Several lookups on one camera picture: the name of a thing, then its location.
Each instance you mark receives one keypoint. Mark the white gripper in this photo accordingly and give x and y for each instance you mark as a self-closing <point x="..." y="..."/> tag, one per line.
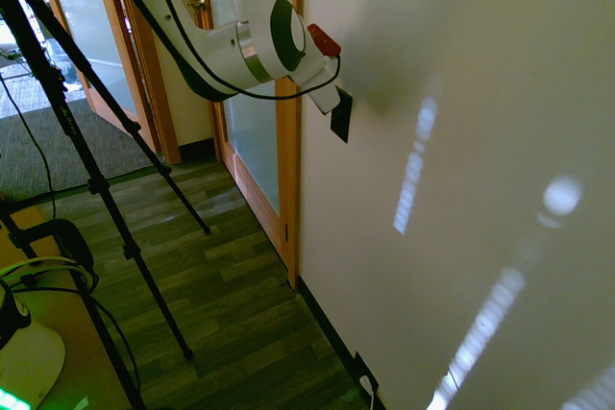
<point x="326" y="99"/>

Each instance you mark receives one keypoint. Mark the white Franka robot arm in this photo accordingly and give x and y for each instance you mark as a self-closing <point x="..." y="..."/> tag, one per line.
<point x="216" y="35"/>

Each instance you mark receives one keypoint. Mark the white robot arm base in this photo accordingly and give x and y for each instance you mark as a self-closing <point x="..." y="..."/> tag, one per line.
<point x="33" y="357"/>

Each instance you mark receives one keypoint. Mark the wooden frosted glass side panel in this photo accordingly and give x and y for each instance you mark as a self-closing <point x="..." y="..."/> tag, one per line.
<point x="254" y="141"/>

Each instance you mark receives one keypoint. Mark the black baseboard of hallway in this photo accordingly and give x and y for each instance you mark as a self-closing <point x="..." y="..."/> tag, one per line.
<point x="197" y="147"/>

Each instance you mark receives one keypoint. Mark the wooden frosted glass door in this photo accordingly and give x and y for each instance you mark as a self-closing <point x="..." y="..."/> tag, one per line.
<point x="96" y="21"/>

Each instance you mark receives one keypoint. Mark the white power plug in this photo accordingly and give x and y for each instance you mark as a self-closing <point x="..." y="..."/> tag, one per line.
<point x="368" y="383"/>

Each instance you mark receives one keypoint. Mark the green lit display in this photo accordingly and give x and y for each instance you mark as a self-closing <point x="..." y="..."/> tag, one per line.
<point x="14" y="400"/>

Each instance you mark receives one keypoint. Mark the black light switch plate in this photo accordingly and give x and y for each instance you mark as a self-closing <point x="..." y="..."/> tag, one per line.
<point x="342" y="122"/>

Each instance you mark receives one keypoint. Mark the black wall baseboard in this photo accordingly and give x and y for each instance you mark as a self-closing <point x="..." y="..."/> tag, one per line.
<point x="327" y="328"/>

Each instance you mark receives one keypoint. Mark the black camera tripod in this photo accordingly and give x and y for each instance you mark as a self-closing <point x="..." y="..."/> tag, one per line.
<point x="67" y="124"/>

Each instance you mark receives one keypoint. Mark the black wall power outlet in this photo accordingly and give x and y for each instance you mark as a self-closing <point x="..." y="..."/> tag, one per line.
<point x="360" y="364"/>

